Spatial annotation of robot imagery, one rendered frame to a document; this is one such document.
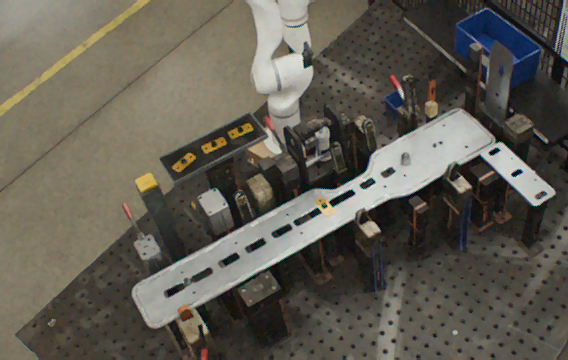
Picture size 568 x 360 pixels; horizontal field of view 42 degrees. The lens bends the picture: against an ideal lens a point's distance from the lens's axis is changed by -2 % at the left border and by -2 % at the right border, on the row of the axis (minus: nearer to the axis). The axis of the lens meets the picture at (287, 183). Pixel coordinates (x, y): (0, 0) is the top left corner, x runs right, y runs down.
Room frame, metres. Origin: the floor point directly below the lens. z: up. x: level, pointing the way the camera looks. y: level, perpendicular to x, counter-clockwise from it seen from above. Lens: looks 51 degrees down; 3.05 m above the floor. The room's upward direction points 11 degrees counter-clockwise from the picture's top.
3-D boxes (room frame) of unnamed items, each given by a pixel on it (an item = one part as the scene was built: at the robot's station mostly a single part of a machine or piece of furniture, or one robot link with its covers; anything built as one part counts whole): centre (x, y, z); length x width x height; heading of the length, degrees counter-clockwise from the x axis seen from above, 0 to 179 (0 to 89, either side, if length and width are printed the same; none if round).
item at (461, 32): (2.04, -0.88, 1.09); 0.30 x 0.17 x 0.13; 22
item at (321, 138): (1.77, -0.13, 0.94); 0.18 x 0.13 x 0.49; 111
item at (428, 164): (1.53, -0.09, 1.00); 1.38 x 0.22 x 0.02; 111
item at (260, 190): (1.63, 0.10, 0.89); 0.13 x 0.11 x 0.38; 21
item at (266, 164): (1.71, 0.06, 0.90); 0.05 x 0.05 x 0.40; 21
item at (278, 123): (2.08, -0.04, 0.88); 0.19 x 0.19 x 0.18
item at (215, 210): (1.57, 0.26, 0.90); 0.13 x 0.10 x 0.41; 21
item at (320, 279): (1.51, -0.04, 0.84); 0.17 x 0.06 x 0.29; 21
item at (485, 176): (1.56, -0.68, 0.84); 0.11 x 0.10 x 0.28; 21
